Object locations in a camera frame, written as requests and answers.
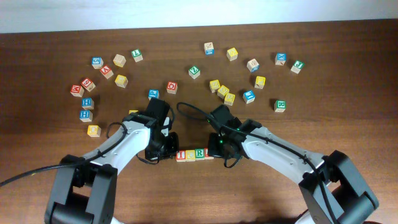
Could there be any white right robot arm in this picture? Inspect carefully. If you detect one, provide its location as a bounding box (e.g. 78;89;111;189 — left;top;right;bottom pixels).
206;105;379;223

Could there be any blue side block top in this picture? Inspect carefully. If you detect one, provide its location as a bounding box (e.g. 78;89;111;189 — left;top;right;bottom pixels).
204;42;215;55

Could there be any blue X block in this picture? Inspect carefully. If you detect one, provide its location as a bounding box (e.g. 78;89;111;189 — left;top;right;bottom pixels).
275;53;287;65

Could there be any yellow block cluster bottom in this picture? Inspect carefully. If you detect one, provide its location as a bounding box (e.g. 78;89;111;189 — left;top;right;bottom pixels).
224;93;236;106

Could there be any green r block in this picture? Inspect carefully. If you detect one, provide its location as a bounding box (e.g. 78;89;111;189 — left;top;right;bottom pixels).
274;100;287;113
195;148;205;161

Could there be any green J block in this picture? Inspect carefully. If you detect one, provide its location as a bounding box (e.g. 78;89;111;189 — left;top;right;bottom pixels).
290;60;305;74

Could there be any blue P block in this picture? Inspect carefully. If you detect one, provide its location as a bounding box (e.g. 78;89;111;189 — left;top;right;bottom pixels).
148;90;159;100

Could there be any blue D side block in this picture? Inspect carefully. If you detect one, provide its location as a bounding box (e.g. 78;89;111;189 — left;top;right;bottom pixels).
247;59;259;72

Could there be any yellow block cluster left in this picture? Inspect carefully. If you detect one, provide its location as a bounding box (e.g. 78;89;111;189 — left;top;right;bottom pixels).
209;80;220;93

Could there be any yellow O block far left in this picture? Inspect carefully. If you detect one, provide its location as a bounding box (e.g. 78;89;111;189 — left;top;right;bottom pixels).
87;125;101;138

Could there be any blue S block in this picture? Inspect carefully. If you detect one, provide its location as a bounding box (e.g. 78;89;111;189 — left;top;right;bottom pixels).
91;57;104;70

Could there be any red O block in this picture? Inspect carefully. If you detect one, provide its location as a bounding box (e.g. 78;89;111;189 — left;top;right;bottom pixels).
166;82;178;95

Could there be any yellow block cluster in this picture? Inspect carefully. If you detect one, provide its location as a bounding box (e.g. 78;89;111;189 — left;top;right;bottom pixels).
209;80;220;93
217;85;229;99
224;93;236;106

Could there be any green L block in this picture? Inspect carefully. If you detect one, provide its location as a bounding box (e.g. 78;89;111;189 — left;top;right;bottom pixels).
131;49;143;62

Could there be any red M block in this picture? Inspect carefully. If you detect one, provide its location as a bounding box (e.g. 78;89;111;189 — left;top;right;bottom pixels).
70;85;84;97

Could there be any yellow C block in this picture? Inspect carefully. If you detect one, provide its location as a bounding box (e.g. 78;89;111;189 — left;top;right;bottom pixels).
185;150;196;162

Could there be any blue H block lower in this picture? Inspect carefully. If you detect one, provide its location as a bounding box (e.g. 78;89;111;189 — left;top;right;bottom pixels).
79;110;93;122

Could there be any plain wood block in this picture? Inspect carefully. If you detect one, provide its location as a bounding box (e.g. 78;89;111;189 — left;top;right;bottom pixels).
113;54;126;67

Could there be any yellow block cluster middle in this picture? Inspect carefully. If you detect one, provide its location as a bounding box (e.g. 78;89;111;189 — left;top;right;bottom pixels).
217;85;229;99

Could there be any blue h block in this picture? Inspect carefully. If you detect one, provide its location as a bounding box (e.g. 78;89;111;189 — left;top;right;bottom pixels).
79;110;93;122
81;98;95;110

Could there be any yellow block top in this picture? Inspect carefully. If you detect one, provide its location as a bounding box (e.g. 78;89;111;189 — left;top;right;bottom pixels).
226;47;238;61

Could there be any red letter I block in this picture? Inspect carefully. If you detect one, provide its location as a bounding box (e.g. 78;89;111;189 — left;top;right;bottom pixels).
176;150;187;162

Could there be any blue I block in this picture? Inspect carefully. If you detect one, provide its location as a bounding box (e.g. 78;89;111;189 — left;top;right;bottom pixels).
243;90;256;104

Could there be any yellow block right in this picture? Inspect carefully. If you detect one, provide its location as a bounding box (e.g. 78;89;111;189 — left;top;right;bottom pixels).
254;76;266;89

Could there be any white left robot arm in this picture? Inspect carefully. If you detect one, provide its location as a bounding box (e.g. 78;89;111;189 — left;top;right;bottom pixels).
44;98;178;223

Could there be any blue H block upper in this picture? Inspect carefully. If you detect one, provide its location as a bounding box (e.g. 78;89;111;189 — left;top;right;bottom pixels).
81;98;95;110

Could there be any red S block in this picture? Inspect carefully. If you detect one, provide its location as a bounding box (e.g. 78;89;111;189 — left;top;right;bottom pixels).
81;78;96;91

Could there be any green Z block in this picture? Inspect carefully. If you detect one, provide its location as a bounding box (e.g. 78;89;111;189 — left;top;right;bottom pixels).
188;66;200;79

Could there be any red N block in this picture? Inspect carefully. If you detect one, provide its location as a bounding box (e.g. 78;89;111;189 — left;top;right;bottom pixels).
100;65;114;79

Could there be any red A block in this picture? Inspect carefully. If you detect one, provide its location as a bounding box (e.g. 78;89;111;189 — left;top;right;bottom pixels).
205;148;214;160

